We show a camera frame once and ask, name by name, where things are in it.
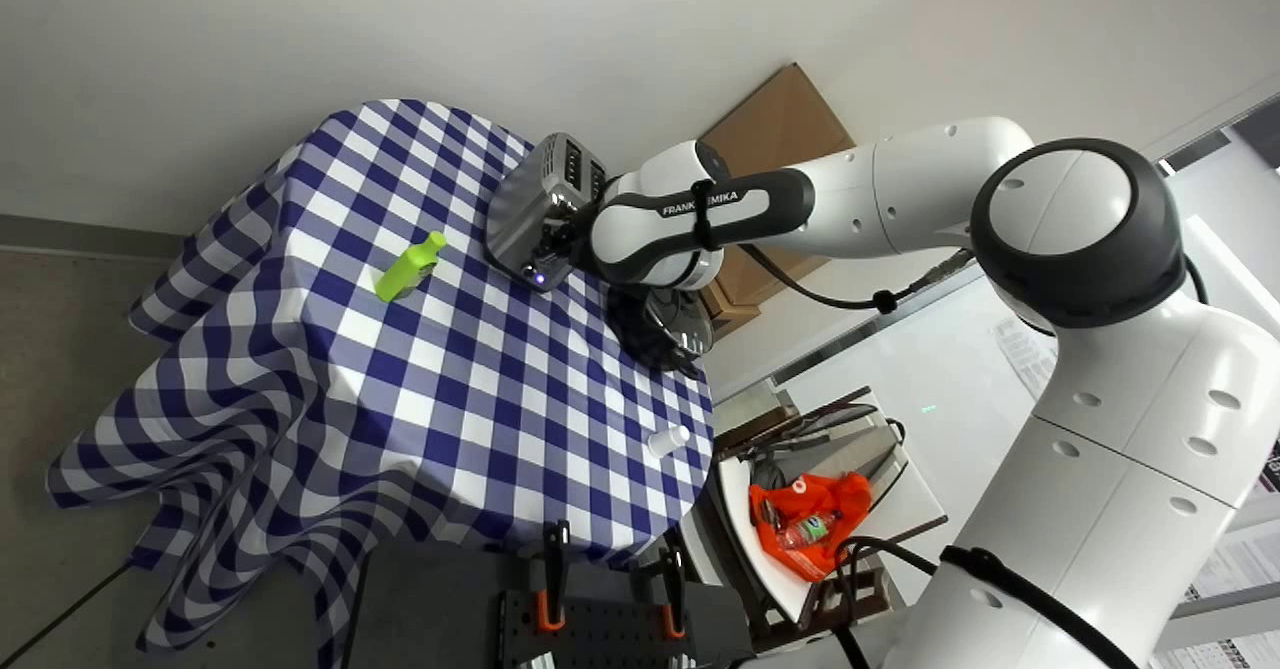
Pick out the silver toaster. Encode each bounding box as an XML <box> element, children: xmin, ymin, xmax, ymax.
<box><xmin>485</xmin><ymin>132</ymin><xmax>611</xmax><ymax>294</ymax></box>

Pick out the black glossy appliance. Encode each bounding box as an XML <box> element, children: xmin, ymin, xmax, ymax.
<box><xmin>608</xmin><ymin>286</ymin><xmax>715</xmax><ymax>380</ymax></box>

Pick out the green plastic bottle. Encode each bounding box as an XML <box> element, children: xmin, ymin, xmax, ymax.
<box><xmin>374</xmin><ymin>230</ymin><xmax>449</xmax><ymax>303</ymax></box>

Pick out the blue white checkered tablecloth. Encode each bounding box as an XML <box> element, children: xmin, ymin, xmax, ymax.
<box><xmin>46</xmin><ymin>99</ymin><xmax>717</xmax><ymax>669</ymax></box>

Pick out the brown cardboard box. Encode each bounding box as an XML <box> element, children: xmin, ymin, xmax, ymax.
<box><xmin>696</xmin><ymin>62</ymin><xmax>858</xmax><ymax>341</ymax></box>

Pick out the orange black clamp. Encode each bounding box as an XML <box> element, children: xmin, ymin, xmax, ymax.
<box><xmin>534</xmin><ymin>520</ymin><xmax>572</xmax><ymax>634</ymax></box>
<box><xmin>658</xmin><ymin>546</ymin><xmax>690</xmax><ymax>641</ymax></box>

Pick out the orange bag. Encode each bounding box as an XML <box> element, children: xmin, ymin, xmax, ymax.
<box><xmin>747</xmin><ymin>471</ymin><xmax>874</xmax><ymax>584</ymax></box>

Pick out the clear plastic drink bottle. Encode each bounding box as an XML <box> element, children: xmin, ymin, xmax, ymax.
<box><xmin>777</xmin><ymin>513</ymin><xmax>840</xmax><ymax>551</ymax></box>

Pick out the brown and white chair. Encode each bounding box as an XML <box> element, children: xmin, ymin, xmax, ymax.
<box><xmin>688</xmin><ymin>385</ymin><xmax>949</xmax><ymax>652</ymax></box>

